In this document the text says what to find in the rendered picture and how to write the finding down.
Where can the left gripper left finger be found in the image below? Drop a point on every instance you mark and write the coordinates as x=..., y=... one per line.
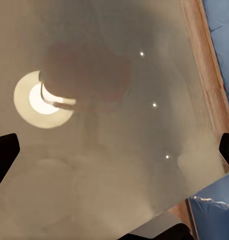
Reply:
x=9, y=150

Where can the sofa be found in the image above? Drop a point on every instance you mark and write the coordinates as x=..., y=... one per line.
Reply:
x=210, y=206

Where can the coffee table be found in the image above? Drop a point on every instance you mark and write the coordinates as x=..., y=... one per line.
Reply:
x=110, y=113

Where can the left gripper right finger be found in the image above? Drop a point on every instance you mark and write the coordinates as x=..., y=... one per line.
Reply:
x=224, y=146

